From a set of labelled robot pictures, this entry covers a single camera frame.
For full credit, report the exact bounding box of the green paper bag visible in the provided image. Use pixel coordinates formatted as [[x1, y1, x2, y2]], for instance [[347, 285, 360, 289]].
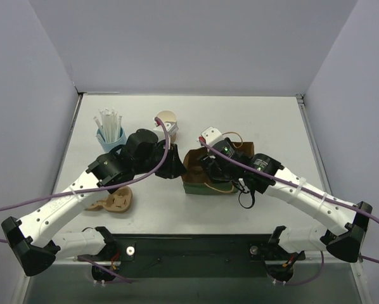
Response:
[[181, 127, 255, 195]]

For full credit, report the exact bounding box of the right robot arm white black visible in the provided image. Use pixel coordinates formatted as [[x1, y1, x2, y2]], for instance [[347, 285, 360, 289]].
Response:
[[199, 137, 373, 263]]

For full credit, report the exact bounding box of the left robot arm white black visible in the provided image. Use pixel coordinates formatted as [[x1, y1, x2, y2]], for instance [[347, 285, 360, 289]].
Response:
[[1, 129, 186, 277]]

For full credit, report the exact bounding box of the stack of paper cups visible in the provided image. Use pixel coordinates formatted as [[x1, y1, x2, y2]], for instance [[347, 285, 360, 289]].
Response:
[[153, 110, 179, 143]]

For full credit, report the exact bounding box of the blue straw holder cup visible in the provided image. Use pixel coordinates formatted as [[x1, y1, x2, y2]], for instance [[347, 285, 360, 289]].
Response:
[[96, 127, 127, 153]]

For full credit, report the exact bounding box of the white wrapped straws bundle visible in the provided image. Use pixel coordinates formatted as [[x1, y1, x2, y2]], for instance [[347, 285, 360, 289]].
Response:
[[93, 108, 122, 143]]

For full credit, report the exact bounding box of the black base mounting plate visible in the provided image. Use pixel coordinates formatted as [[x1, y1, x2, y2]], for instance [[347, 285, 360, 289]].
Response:
[[79, 234, 305, 281]]

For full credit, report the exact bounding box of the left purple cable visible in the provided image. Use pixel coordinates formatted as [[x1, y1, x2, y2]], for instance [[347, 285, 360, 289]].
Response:
[[0, 117, 171, 243]]

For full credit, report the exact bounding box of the purple cable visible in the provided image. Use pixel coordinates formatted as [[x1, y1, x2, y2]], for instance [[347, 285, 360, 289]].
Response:
[[0, 117, 171, 243], [199, 139, 379, 267]]

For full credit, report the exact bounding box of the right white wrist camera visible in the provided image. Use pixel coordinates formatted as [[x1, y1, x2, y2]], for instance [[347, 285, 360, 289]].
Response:
[[198, 127, 224, 147]]

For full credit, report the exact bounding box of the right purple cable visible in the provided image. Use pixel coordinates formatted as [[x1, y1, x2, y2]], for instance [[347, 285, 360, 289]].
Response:
[[199, 139, 379, 267]]

